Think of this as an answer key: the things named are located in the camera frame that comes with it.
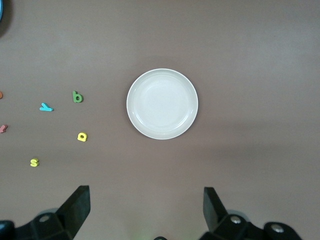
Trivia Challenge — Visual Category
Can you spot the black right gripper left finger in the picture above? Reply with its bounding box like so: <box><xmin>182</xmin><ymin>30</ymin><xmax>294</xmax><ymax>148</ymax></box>
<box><xmin>0</xmin><ymin>184</ymin><xmax>91</xmax><ymax>240</ymax></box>

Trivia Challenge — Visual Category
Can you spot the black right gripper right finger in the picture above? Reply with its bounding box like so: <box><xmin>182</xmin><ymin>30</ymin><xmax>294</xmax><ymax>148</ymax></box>
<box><xmin>199</xmin><ymin>186</ymin><xmax>303</xmax><ymax>240</ymax></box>

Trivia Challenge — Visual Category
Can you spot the yellow foam letter a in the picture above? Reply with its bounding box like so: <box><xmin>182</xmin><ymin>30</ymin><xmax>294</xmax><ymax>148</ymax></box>
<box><xmin>76</xmin><ymin>131</ymin><xmax>89</xmax><ymax>143</ymax></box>

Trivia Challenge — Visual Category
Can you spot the green foam letter b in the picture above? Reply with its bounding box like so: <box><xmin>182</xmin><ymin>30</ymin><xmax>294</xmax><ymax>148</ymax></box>
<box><xmin>71</xmin><ymin>90</ymin><xmax>85</xmax><ymax>104</ymax></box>

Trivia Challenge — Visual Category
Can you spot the teal foam letter y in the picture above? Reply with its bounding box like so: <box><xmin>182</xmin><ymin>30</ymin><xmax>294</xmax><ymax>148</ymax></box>
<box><xmin>39</xmin><ymin>102</ymin><xmax>55</xmax><ymax>112</ymax></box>

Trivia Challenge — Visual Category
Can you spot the beige round plate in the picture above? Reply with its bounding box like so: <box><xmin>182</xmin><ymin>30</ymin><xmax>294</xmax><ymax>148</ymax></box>
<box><xmin>126</xmin><ymin>68</ymin><xmax>200</xmax><ymax>140</ymax></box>

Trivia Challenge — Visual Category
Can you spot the brown table cover sheet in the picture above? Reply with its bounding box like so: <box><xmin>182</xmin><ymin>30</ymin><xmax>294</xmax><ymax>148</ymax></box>
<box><xmin>0</xmin><ymin>0</ymin><xmax>320</xmax><ymax>240</ymax></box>

